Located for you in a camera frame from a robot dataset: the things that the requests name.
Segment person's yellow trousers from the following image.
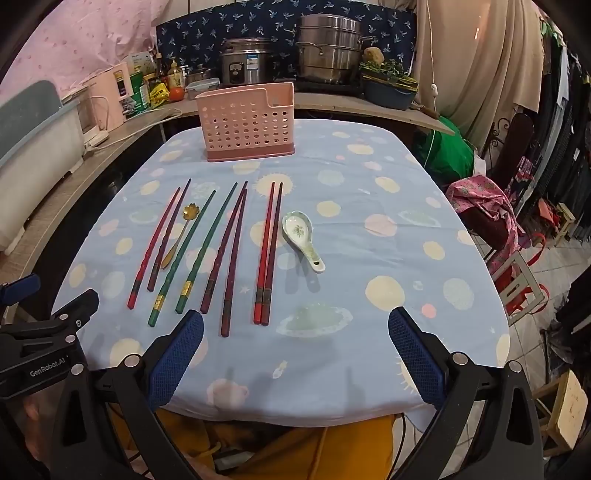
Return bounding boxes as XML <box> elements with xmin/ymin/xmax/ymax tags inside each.
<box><xmin>154</xmin><ymin>408</ymin><xmax>399</xmax><ymax>480</ymax></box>

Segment navy patterned cloth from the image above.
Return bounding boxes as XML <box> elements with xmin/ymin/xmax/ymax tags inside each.
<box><xmin>156</xmin><ymin>8</ymin><xmax>419</xmax><ymax>80</ymax></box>

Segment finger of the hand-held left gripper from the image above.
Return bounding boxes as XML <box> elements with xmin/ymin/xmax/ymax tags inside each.
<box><xmin>0</xmin><ymin>289</ymin><xmax>100</xmax><ymax>359</ymax></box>
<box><xmin>0</xmin><ymin>274</ymin><xmax>42</xmax><ymax>307</ymax></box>

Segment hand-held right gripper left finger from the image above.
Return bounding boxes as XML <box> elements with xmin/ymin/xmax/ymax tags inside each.
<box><xmin>44</xmin><ymin>309</ymin><xmax>206</xmax><ymax>480</ymax></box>

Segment green chopstick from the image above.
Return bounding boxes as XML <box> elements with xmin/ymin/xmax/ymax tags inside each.
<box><xmin>175</xmin><ymin>182</ymin><xmax>238</xmax><ymax>315</ymax></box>
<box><xmin>147</xmin><ymin>189</ymin><xmax>217</xmax><ymax>328</ymax></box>

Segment red plastic stool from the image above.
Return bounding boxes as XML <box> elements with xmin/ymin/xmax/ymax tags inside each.
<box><xmin>505</xmin><ymin>249</ymin><xmax>551</xmax><ymax>315</ymax></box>

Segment clear plastic food container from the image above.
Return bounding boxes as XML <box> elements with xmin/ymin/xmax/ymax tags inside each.
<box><xmin>185</xmin><ymin>78</ymin><xmax>221</xmax><ymax>100</ymax></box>

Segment steel steamer pot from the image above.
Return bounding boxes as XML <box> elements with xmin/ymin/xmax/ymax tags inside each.
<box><xmin>294</xmin><ymin>14</ymin><xmax>378</xmax><ymax>85</ymax></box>

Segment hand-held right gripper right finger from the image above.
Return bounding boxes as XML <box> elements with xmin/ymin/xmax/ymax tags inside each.
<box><xmin>388</xmin><ymin>307</ymin><xmax>546</xmax><ymax>480</ymax></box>

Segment blue printed tablecloth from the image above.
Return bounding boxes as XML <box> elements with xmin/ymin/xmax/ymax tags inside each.
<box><xmin>51</xmin><ymin>117</ymin><xmax>511</xmax><ymax>428</ymax></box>

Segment pink kitchen appliance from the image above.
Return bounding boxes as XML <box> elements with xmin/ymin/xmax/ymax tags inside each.
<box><xmin>88</xmin><ymin>64</ymin><xmax>133</xmax><ymax>131</ymax></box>

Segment black induction cooker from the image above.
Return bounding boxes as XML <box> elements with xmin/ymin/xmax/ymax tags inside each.
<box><xmin>294</xmin><ymin>79</ymin><xmax>368</xmax><ymax>97</ymax></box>

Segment red chopstick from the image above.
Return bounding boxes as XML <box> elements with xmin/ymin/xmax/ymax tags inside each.
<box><xmin>253</xmin><ymin>181</ymin><xmax>276</xmax><ymax>324</ymax></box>
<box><xmin>128</xmin><ymin>187</ymin><xmax>182</xmax><ymax>310</ymax></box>

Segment green leafy vegetables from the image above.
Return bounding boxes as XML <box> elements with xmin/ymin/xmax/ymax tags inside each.
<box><xmin>359</xmin><ymin>59</ymin><xmax>419</xmax><ymax>91</ymax></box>

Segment dark metal chair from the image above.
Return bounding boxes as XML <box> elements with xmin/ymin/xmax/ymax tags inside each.
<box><xmin>480</xmin><ymin>113</ymin><xmax>542</xmax><ymax>195</ymax></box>

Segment blue basin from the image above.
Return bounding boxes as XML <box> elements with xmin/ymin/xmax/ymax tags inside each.
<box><xmin>361</xmin><ymin>76</ymin><xmax>421</xmax><ymax>111</ymax></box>

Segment pink patterned curtain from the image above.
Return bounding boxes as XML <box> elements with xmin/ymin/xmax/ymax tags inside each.
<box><xmin>9</xmin><ymin>0</ymin><xmax>174</xmax><ymax>94</ymax></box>

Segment yellow liquid bottle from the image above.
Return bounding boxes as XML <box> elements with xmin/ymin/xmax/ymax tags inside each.
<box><xmin>166</xmin><ymin>60</ymin><xmax>187</xmax><ymax>91</ymax></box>

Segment small pot with lid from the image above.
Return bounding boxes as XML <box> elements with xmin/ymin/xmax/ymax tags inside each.
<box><xmin>187</xmin><ymin>65</ymin><xmax>216</xmax><ymax>86</ymax></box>

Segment white power cable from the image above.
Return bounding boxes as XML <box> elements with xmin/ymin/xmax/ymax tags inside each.
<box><xmin>95</xmin><ymin>108</ymin><xmax>184</xmax><ymax>150</ymax></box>

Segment hanging clothes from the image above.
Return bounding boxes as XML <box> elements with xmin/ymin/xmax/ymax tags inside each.
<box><xmin>534</xmin><ymin>14</ymin><xmax>591</xmax><ymax>246</ymax></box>

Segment white cord with switch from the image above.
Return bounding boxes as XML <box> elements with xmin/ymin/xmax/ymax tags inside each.
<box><xmin>424</xmin><ymin>0</ymin><xmax>440</xmax><ymax>163</ymax></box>

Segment steel rice cooker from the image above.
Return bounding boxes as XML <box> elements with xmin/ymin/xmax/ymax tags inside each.
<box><xmin>219</xmin><ymin>38</ymin><xmax>276</xmax><ymax>88</ymax></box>

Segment wooden stool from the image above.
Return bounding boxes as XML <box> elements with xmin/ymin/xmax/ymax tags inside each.
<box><xmin>531</xmin><ymin>369</ymin><xmax>590</xmax><ymax>451</ymax></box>

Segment pink perforated utensil basket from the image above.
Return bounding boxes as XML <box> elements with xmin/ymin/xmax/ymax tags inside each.
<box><xmin>195</xmin><ymin>82</ymin><xmax>296</xmax><ymax>162</ymax></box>

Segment gold flower-shaped spoon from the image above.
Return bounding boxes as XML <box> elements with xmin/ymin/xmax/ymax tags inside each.
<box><xmin>161</xmin><ymin>203</ymin><xmax>199</xmax><ymax>270</ymax></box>

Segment yellow packet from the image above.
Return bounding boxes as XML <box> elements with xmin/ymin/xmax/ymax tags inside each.
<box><xmin>148</xmin><ymin>83</ymin><xmax>171</xmax><ymax>110</ymax></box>

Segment dark maroon chopstick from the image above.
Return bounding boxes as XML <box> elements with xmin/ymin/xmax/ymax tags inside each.
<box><xmin>147</xmin><ymin>178</ymin><xmax>192</xmax><ymax>292</ymax></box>
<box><xmin>200</xmin><ymin>181</ymin><xmax>249</xmax><ymax>315</ymax></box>
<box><xmin>221</xmin><ymin>188</ymin><xmax>248</xmax><ymax>337</ymax></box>
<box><xmin>261</xmin><ymin>182</ymin><xmax>284</xmax><ymax>326</ymax></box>

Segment beige curtain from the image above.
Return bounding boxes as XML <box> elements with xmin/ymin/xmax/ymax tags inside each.
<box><xmin>406</xmin><ymin>0</ymin><xmax>546</xmax><ymax>154</ymax></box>

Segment white ceramic soup spoon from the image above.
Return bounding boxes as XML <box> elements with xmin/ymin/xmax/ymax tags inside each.
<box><xmin>281</xmin><ymin>211</ymin><xmax>326</xmax><ymax>273</ymax></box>

